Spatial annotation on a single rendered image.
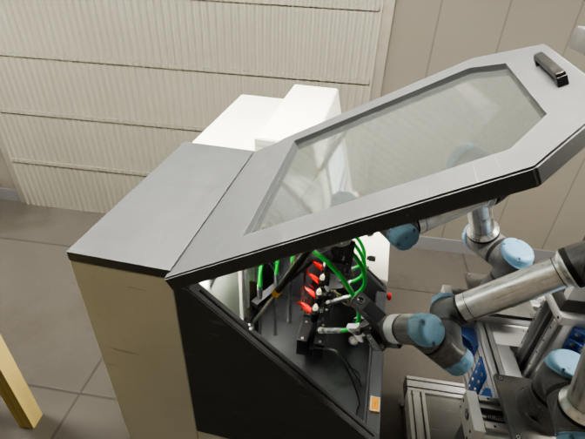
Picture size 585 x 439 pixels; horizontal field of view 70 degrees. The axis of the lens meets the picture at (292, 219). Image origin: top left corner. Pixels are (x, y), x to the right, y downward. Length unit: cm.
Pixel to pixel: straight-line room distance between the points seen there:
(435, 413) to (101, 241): 184
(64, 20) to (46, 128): 92
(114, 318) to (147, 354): 15
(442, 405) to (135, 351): 164
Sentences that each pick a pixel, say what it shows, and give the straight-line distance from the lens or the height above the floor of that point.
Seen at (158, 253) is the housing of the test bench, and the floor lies 150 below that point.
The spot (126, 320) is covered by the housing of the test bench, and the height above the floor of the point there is 128.
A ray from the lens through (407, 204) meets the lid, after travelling 78.
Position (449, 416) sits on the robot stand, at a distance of 245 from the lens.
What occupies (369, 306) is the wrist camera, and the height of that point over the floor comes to 134.
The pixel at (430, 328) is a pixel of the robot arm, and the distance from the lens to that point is 104.
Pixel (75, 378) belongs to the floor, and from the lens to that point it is 289.
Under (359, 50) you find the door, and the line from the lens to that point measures 299.
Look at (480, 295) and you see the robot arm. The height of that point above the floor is 145.
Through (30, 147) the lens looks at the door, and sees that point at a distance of 423.
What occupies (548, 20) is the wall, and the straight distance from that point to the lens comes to 321.
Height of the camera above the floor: 218
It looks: 34 degrees down
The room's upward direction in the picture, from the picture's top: 3 degrees clockwise
